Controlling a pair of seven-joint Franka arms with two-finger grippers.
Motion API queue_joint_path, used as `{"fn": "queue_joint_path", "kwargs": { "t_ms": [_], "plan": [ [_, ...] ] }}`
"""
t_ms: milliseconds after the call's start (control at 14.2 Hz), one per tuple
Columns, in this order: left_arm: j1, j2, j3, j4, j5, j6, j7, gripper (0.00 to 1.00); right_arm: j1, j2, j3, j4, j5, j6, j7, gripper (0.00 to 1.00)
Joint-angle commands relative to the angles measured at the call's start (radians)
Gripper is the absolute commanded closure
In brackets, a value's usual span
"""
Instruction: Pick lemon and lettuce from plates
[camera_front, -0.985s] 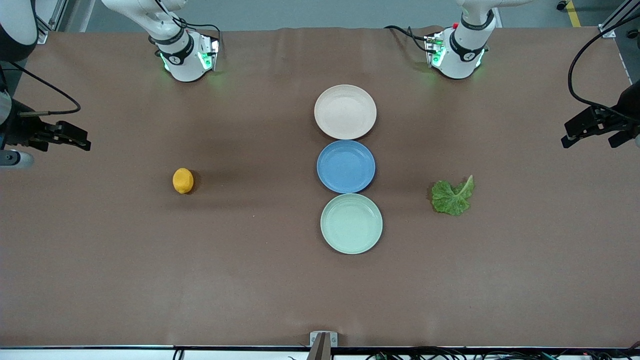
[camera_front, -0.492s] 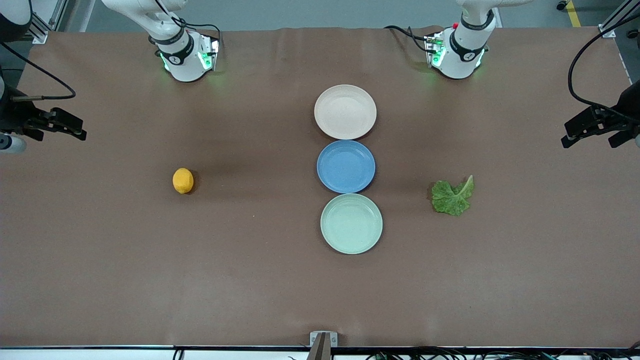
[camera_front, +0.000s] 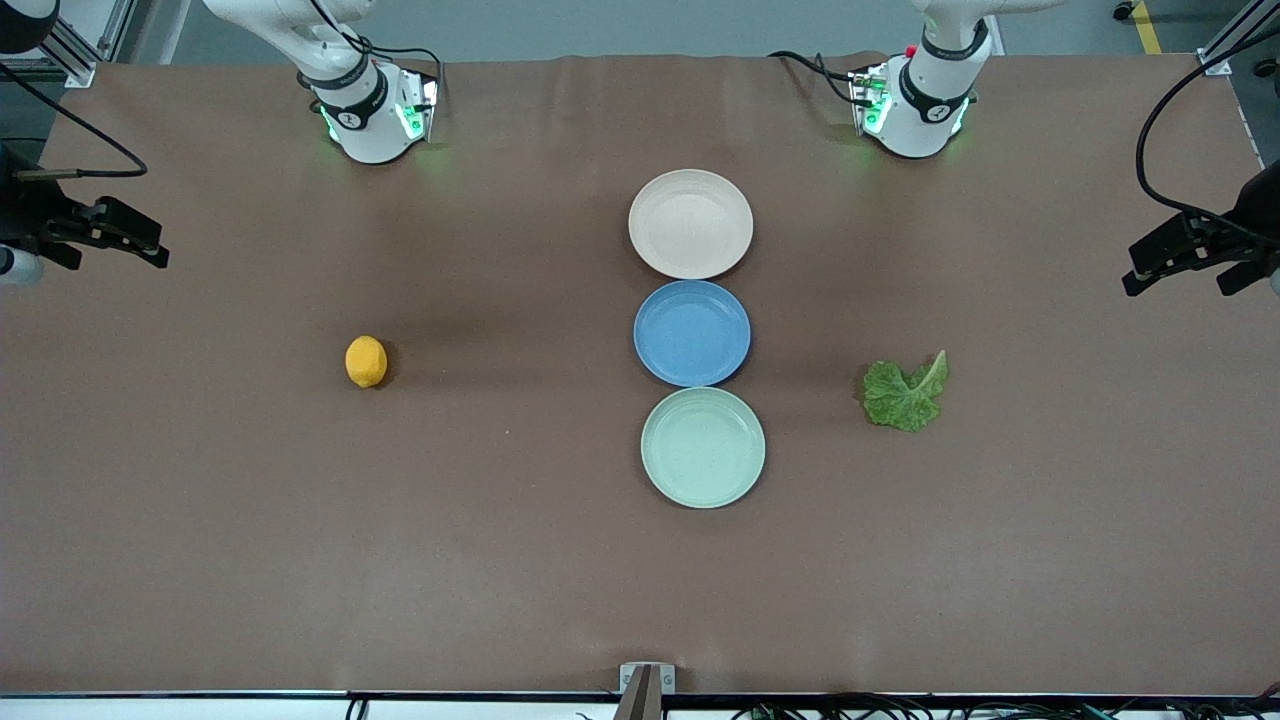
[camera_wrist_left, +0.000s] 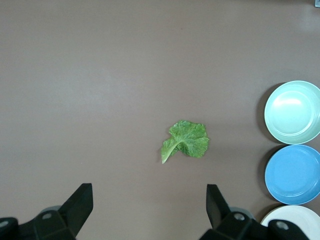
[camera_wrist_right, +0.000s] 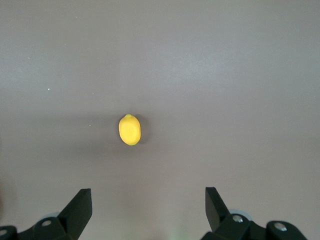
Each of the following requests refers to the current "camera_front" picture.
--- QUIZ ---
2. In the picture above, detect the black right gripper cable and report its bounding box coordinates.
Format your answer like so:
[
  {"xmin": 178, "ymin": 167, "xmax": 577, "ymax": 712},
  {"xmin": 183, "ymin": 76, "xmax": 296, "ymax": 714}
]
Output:
[{"xmin": 0, "ymin": 60, "xmax": 150, "ymax": 182}]

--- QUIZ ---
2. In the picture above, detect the aluminium frame profile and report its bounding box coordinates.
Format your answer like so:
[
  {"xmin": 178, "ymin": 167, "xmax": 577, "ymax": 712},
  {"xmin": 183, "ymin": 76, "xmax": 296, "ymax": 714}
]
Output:
[
  {"xmin": 40, "ymin": 0, "xmax": 139, "ymax": 89},
  {"xmin": 1195, "ymin": 0, "xmax": 1280, "ymax": 77}
]

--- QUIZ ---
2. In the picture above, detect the black arm base cable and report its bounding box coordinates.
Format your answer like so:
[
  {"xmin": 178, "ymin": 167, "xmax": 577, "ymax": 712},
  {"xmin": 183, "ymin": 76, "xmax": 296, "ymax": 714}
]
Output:
[
  {"xmin": 300, "ymin": 0, "xmax": 447, "ymax": 101},
  {"xmin": 768, "ymin": 50, "xmax": 873, "ymax": 107}
]

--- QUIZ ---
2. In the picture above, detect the table cover sheet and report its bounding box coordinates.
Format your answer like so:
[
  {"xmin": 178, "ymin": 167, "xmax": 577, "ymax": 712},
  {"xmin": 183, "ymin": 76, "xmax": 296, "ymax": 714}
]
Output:
[{"xmin": 0, "ymin": 52, "xmax": 1280, "ymax": 698}]

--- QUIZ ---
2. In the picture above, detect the black left arm base cable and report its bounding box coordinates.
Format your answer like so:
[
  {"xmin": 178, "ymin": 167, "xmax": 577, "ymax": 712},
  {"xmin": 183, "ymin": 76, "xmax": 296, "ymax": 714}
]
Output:
[{"xmin": 768, "ymin": 50, "xmax": 873, "ymax": 107}]

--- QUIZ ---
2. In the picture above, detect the pale green round plate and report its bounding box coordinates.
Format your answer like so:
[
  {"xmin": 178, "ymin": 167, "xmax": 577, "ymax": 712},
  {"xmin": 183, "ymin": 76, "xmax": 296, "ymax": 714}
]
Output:
[{"xmin": 640, "ymin": 386, "xmax": 768, "ymax": 511}]

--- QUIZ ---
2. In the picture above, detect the yellow lemon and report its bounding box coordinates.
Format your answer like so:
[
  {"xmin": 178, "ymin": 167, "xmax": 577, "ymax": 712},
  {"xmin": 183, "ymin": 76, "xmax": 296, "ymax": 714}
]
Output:
[{"xmin": 345, "ymin": 335, "xmax": 389, "ymax": 390}]

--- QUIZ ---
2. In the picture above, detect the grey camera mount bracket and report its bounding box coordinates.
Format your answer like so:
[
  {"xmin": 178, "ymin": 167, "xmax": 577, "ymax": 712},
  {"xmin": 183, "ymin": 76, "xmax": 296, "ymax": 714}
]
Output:
[{"xmin": 612, "ymin": 662, "xmax": 677, "ymax": 720}]

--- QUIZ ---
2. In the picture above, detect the blue round plate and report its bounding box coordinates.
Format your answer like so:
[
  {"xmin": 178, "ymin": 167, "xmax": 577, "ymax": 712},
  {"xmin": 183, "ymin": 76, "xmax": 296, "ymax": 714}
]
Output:
[{"xmin": 633, "ymin": 279, "xmax": 752, "ymax": 389}]

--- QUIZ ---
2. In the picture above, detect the beige round plate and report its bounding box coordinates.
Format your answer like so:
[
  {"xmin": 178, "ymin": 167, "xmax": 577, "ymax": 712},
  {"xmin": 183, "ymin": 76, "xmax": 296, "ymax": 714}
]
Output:
[{"xmin": 628, "ymin": 168, "xmax": 755, "ymax": 281}]

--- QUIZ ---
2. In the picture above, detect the black right arm base cable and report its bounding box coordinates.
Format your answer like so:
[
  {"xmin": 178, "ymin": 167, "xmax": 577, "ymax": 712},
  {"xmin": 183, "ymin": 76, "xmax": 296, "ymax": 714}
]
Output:
[{"xmin": 300, "ymin": 0, "xmax": 447, "ymax": 101}]

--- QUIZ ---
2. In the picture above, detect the green lettuce leaf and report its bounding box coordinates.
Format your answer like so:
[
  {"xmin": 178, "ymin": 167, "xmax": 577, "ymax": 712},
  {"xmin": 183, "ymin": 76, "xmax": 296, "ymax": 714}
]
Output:
[{"xmin": 862, "ymin": 349, "xmax": 951, "ymax": 435}]

